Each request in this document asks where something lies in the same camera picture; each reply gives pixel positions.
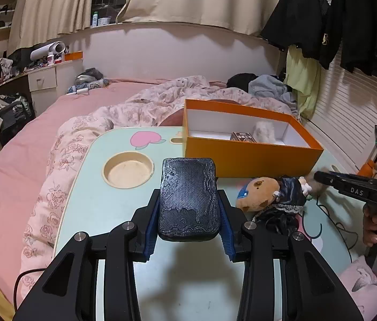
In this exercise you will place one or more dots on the grey furry keychain toy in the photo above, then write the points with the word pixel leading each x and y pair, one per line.
pixel 317 188

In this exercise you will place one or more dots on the light green hanging garment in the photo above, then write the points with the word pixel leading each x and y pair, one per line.
pixel 304 76

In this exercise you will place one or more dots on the white hair dryer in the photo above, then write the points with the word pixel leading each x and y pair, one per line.
pixel 56 47

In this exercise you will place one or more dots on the white drawer cabinet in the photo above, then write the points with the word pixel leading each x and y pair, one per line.
pixel 47 84

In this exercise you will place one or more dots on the grey clothes pile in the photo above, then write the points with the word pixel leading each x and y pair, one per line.
pixel 268 86

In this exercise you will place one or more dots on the brown plush doll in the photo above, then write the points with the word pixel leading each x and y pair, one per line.
pixel 275 203

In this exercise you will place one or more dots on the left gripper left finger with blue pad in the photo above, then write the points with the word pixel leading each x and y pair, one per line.
pixel 67 288

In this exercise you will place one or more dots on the small patterned box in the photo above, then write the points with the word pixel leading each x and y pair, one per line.
pixel 242 137

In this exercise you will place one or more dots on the black hanging clothes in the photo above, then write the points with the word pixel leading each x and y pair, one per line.
pixel 322 29

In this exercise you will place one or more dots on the clothes heap on bed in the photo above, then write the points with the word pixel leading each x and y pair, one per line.
pixel 88 80

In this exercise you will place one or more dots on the white fluffy toy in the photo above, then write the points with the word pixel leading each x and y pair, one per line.
pixel 264 132

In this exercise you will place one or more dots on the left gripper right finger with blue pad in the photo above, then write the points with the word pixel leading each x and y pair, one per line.
pixel 282 267

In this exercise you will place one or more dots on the orange box lid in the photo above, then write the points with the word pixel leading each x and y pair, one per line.
pixel 73 56

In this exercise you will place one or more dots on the black lace pouch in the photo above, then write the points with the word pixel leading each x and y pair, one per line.
pixel 188 205

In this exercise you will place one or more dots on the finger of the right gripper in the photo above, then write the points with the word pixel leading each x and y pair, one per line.
pixel 327 178

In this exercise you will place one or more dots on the beige curtain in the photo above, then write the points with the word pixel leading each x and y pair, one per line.
pixel 37 21

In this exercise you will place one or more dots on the orange cardboard box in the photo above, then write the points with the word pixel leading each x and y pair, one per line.
pixel 247 142

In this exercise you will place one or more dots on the orange bottle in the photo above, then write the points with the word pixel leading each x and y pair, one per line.
pixel 368 170

